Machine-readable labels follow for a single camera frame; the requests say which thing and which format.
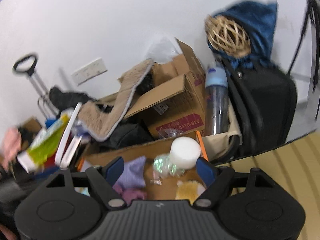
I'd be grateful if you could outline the pink satin bow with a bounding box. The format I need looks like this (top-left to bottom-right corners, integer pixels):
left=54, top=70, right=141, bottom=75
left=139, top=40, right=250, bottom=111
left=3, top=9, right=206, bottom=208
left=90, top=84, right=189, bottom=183
left=113, top=184, right=147, bottom=205

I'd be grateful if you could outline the white foam cylinder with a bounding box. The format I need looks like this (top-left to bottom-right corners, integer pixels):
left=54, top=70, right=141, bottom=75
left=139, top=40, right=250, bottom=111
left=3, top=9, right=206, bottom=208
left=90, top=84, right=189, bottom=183
left=169, top=137, right=201, bottom=170

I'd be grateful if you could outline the red orange cardboard box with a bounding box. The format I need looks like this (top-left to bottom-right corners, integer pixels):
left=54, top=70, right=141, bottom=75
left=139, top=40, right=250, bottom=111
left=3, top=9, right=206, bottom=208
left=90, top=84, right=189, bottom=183
left=79, top=131, right=207, bottom=204

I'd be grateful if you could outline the yellow plush toy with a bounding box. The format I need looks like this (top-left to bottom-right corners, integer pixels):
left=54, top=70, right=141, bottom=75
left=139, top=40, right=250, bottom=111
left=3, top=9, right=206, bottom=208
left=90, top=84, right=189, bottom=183
left=175, top=180, right=206, bottom=205

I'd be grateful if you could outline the purple knitted cloth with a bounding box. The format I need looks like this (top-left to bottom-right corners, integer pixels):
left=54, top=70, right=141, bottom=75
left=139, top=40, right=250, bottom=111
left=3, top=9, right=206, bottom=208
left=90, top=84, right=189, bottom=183
left=115, top=156, right=146, bottom=190

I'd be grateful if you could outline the white red board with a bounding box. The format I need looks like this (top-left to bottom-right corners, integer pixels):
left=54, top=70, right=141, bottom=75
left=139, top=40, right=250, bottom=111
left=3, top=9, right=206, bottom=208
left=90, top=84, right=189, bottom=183
left=55, top=102, right=82, bottom=166

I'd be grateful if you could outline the small candy wrapper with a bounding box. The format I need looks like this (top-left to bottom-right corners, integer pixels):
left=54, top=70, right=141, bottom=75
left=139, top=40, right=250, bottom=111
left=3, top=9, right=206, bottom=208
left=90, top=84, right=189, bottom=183
left=150, top=179, right=162, bottom=185

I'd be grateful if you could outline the beige fuzzy mat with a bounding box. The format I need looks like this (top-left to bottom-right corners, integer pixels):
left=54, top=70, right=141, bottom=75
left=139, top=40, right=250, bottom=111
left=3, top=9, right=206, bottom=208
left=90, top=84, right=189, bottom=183
left=78, top=59, right=153, bottom=142

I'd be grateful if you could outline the blue lid water bottle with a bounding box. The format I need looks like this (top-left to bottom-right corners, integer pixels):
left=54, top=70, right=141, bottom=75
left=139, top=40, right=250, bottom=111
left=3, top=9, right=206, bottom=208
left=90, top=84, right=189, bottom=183
left=204, top=61, right=229, bottom=136

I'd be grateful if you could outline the yellow green snack bag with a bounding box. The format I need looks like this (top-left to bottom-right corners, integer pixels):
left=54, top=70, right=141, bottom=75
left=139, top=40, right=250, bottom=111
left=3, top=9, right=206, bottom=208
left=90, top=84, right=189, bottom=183
left=17, top=114, right=70, bottom=173

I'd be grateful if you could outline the large open cardboard box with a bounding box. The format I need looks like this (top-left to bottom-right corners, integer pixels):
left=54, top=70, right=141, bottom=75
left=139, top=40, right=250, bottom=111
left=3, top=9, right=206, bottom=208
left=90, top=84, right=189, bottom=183
left=124, top=41, right=206, bottom=138

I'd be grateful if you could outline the left cardboard box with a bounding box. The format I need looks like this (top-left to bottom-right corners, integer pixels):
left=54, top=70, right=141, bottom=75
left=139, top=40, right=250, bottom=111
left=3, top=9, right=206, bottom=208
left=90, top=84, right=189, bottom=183
left=18, top=116, right=42, bottom=140

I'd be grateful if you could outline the black cloth bundle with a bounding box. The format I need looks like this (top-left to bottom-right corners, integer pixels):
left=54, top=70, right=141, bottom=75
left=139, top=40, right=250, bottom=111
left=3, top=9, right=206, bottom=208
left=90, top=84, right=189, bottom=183
left=49, top=86, right=96, bottom=111

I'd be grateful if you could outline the black bag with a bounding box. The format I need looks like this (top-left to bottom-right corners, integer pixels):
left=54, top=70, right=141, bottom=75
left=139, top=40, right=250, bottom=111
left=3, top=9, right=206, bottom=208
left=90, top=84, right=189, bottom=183
left=222, top=60, right=297, bottom=158

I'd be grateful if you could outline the woven rattan ball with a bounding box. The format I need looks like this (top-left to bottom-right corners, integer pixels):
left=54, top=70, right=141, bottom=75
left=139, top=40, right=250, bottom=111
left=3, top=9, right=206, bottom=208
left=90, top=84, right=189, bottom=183
left=204, top=15, right=251, bottom=58

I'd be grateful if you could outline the blue velvet cushion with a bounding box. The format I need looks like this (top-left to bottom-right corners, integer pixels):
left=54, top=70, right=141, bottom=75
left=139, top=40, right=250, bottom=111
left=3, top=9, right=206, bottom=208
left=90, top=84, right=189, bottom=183
left=207, top=0, right=278, bottom=69

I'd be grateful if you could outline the white wall socket strip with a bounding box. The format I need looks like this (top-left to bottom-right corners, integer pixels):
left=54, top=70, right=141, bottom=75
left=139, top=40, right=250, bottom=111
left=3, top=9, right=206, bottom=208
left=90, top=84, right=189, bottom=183
left=71, top=58, right=107, bottom=86

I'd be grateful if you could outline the black camera tripod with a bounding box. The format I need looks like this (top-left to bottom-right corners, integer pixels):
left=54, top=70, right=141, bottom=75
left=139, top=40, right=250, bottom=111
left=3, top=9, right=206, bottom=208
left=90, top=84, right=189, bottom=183
left=286, top=0, right=320, bottom=95

